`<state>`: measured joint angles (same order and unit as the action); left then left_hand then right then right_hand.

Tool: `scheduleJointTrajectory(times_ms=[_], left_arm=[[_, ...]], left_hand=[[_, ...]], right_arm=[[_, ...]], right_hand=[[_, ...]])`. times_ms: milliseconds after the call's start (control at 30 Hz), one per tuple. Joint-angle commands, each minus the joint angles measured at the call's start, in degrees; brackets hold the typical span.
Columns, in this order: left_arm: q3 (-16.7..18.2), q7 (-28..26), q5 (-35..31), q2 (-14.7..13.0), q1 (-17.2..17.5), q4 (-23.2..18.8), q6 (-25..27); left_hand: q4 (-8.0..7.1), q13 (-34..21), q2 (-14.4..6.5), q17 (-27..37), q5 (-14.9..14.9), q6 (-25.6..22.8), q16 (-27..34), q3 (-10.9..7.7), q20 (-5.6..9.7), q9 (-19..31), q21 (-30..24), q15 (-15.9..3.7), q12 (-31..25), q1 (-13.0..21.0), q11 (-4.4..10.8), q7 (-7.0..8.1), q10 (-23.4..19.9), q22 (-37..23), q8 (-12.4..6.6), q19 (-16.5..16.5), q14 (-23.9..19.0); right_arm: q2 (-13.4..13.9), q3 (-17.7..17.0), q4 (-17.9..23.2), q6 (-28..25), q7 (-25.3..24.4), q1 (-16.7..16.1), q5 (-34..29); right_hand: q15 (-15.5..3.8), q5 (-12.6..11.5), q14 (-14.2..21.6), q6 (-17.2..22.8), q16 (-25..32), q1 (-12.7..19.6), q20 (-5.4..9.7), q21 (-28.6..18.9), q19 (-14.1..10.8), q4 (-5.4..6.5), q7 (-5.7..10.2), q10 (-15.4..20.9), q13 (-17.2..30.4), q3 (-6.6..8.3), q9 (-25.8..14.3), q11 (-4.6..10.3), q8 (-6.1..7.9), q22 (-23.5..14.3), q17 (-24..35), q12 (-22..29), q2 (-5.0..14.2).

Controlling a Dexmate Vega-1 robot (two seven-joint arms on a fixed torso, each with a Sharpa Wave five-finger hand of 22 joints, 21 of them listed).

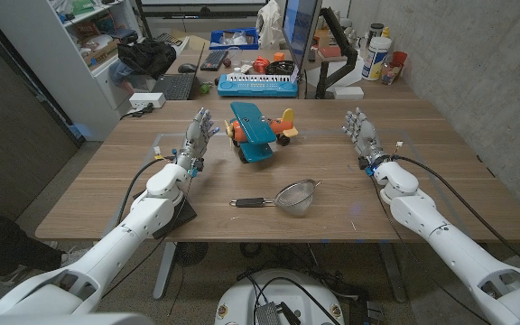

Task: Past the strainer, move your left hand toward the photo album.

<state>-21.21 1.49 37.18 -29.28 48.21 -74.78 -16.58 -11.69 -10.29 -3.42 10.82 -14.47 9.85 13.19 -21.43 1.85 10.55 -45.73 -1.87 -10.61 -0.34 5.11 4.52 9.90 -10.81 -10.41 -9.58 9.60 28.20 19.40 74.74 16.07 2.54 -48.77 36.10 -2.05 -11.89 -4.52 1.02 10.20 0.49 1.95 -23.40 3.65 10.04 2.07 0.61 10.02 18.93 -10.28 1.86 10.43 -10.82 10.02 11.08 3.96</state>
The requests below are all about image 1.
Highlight white wipes canister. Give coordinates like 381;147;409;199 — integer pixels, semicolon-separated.
361;35;393;82

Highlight white shelf unit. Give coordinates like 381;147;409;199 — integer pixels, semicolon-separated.
0;0;153;142

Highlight teal orange toy airplane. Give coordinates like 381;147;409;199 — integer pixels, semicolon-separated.
223;101;300;164

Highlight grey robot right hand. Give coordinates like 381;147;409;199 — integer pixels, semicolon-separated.
341;107;392;171

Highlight black laptop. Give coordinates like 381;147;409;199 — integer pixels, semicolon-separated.
151;42;206;101

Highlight black round bowl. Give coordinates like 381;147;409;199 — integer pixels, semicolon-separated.
265;60;296;76

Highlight white box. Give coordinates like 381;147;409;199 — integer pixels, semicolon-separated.
333;85;366;100

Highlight orange toy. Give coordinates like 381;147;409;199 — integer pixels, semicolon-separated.
253;55;272;75

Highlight black bag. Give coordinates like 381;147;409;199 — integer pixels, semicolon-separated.
117;39;178;80

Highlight metal mesh strainer black handle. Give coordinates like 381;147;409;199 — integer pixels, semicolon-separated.
228;179;323;217

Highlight black computer keyboard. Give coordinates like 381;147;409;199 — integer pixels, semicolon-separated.
200;48;229;72

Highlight blue plastic bin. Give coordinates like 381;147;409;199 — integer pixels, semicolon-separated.
209;27;260;51

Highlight blue toy piano keyboard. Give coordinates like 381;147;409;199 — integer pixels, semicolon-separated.
217;72;300;98

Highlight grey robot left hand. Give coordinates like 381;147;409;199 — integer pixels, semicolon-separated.
174;107;220;172

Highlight black floor fan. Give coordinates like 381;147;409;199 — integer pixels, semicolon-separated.
173;241;209;267

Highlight whiteboard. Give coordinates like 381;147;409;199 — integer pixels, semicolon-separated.
133;0;270;20

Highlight black square pad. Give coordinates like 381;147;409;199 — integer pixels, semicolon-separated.
131;189;198;240

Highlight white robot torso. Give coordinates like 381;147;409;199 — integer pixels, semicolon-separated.
213;269;346;325

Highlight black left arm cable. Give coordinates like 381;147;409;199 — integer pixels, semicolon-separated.
116;155;178;227

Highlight white power strip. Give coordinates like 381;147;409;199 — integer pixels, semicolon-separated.
128;92;167;111

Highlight person in dark trousers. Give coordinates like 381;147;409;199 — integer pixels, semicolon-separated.
0;193;90;286

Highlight computer monitor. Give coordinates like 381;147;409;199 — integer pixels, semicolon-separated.
281;0;323;73

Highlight white plastic bag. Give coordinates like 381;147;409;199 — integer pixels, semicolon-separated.
255;0;286;51

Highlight grey table leg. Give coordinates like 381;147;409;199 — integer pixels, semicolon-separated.
153;241;178;301

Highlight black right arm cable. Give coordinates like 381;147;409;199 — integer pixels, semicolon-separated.
390;153;520;276

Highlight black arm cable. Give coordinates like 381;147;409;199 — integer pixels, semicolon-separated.
116;155;178;227
390;153;520;276

